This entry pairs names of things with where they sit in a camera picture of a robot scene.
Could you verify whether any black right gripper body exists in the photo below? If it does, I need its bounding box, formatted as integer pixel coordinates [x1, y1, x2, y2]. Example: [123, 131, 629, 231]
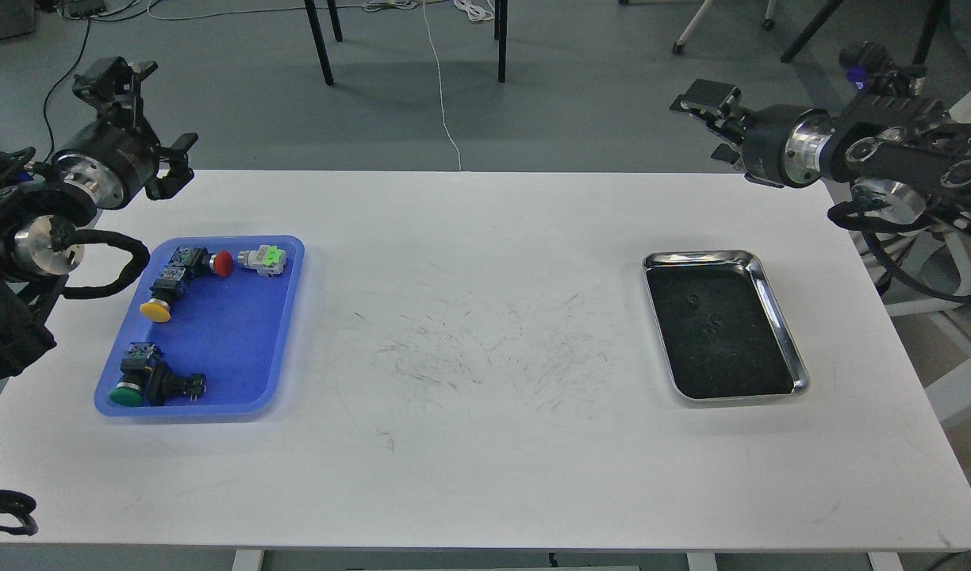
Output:
[742, 105, 834, 188]

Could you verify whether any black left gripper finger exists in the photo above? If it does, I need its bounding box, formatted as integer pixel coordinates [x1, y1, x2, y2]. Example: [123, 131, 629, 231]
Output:
[72, 56, 158, 132]
[144, 132, 199, 200]

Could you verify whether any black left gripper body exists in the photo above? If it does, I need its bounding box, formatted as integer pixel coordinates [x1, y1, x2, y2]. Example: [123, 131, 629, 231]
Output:
[52, 121, 159, 210]

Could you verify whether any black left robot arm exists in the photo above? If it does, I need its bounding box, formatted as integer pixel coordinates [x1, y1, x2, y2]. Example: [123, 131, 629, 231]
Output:
[0, 57, 198, 380]

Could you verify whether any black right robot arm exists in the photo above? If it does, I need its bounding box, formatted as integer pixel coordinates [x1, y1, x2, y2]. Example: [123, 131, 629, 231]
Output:
[670, 42, 971, 305]

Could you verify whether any blue plastic tray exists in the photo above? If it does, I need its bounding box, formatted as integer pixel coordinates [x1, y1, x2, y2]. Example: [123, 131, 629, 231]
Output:
[94, 235, 305, 423]

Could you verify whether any steel tray with black mat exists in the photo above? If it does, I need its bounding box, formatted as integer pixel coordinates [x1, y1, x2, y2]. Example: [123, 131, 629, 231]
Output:
[643, 250, 811, 406]

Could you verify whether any black chair leg left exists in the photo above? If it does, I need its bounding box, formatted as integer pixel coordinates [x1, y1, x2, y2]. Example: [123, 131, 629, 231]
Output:
[303, 0, 343, 86]

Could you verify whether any black chair leg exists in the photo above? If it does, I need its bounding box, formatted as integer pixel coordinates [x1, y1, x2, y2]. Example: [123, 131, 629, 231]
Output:
[493, 0, 509, 84]
[303, 0, 343, 86]

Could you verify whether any black chair leg right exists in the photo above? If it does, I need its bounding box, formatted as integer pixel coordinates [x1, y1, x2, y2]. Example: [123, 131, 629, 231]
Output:
[493, 0, 509, 84]

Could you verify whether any black floor cable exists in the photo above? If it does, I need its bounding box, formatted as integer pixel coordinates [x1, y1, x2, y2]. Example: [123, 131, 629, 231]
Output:
[37, 0, 137, 171]

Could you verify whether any red push button switch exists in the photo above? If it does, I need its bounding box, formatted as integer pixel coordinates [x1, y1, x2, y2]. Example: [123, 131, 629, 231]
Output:
[167, 247, 235, 279]

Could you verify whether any yellow push button switch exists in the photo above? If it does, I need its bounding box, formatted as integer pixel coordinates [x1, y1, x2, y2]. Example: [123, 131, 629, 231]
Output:
[140, 265, 189, 323]

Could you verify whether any grey switch with green label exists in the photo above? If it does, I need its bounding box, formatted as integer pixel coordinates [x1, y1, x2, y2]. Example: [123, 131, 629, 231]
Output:
[236, 243, 287, 278]

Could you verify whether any green push button switch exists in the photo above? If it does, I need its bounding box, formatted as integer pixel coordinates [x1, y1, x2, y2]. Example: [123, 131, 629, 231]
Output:
[108, 341, 207, 408]

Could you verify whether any white floor cable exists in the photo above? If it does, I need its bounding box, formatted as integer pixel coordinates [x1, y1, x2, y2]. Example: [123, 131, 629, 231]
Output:
[363, 0, 496, 173]

